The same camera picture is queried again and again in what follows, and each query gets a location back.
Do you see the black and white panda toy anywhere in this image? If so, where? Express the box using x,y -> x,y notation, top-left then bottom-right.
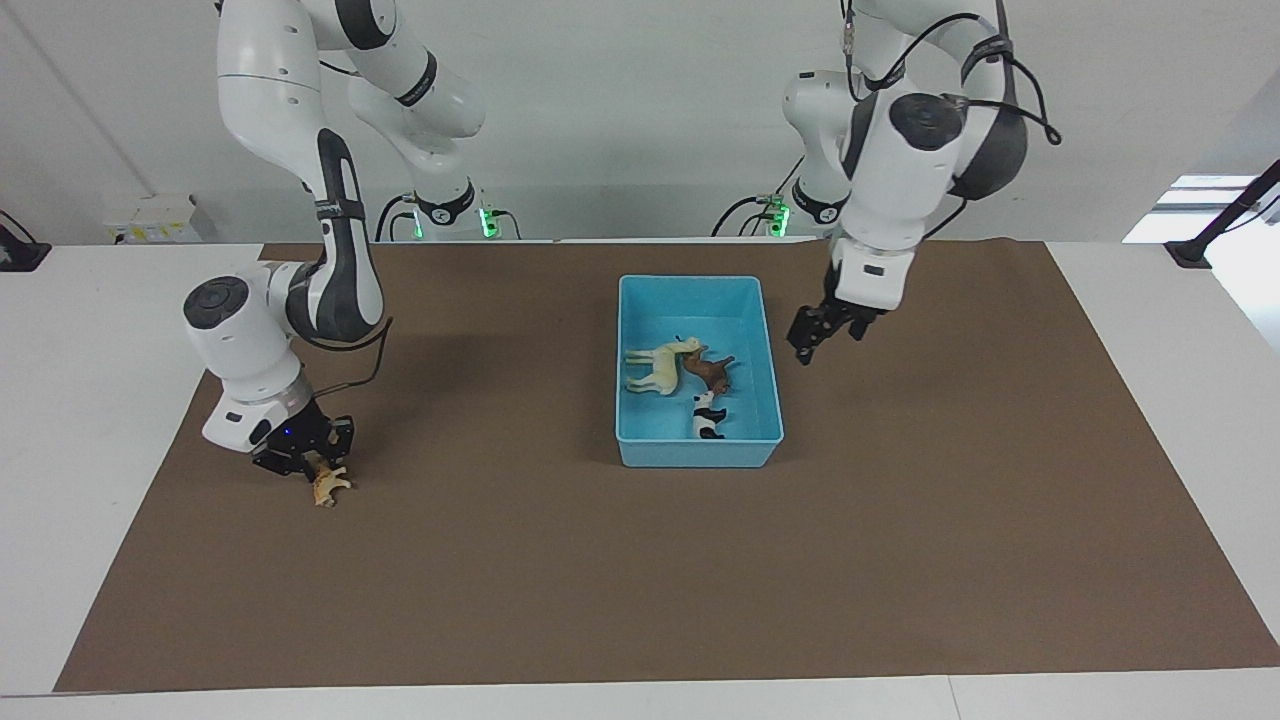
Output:
691,391 -> 729,440

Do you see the black angled stand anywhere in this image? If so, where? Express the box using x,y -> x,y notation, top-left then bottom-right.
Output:
1164,158 -> 1280,271

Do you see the orange striped tiger toy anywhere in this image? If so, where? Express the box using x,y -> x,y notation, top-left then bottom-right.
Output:
311,461 -> 354,509

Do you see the white box with yellow labels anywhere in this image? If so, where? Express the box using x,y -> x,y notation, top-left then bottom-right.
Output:
103,194 -> 218,246

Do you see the black left base cable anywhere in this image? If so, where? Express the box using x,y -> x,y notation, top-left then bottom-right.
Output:
711,194 -> 777,239

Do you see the black right base cable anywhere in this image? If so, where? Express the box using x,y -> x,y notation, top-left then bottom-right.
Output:
374,192 -> 417,244

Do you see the brown table mat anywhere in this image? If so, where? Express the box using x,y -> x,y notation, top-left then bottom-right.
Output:
54,239 -> 1280,694

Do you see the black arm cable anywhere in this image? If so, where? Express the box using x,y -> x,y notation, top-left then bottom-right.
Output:
298,316 -> 395,393
843,0 -> 1063,243

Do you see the black table clamp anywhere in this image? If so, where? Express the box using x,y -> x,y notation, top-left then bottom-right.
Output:
0,209 -> 52,274

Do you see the brown lion toy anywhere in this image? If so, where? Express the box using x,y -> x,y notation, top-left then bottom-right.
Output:
682,346 -> 737,397

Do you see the light blue storage box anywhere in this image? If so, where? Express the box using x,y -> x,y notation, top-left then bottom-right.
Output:
614,274 -> 787,470

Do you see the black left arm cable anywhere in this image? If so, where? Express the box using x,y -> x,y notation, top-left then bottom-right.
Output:
843,0 -> 1063,243

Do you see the cream horse toy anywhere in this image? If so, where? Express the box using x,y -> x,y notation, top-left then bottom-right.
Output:
624,336 -> 707,397

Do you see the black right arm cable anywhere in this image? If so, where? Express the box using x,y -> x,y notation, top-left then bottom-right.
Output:
298,316 -> 395,393

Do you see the black base cable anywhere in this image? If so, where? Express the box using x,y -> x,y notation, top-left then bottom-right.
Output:
711,194 -> 777,239
374,192 -> 417,244

